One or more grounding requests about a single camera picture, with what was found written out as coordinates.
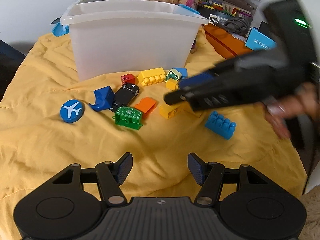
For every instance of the black toy car chassis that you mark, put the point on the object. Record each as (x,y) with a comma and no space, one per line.
(126,93)

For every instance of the red toy brick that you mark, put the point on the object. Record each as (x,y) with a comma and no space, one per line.
(128,78)

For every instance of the translucent white plastic bin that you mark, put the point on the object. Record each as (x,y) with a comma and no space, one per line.
(130,42)

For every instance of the small yellow toy brick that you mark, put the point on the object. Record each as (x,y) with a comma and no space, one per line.
(172,84)

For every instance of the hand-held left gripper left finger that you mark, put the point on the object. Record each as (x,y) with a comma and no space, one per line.
(125,167)

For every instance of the blue frog print brick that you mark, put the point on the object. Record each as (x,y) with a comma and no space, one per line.
(175,75)

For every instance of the yellow quilted blanket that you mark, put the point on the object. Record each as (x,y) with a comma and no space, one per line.
(50,142)

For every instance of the green treasure chest toy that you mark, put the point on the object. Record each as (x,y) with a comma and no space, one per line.
(128,117)

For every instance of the orange toy brick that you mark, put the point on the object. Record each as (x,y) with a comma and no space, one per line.
(146,105)

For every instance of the orange flat box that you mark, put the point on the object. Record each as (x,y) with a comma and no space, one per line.
(222,42)

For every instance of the black small box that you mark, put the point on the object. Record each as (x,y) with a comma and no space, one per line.
(265,27)

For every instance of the light blue toy brick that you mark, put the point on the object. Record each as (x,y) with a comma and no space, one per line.
(220,126)

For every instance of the blue curved toy block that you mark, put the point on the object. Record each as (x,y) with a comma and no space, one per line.
(105,96)

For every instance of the long yellow toy brick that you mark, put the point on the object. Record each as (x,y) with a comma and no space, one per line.
(150,76)

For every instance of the person's right hand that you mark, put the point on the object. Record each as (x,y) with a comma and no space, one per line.
(277,122)

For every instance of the light blue small box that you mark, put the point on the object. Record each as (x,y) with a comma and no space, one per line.
(258,40)

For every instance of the blue round airplane disc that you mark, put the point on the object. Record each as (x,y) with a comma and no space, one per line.
(72,110)

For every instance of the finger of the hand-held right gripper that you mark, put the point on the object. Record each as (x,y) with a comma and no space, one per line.
(200,102)
(193,82)

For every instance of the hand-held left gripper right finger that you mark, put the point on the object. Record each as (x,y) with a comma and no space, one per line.
(196,168)

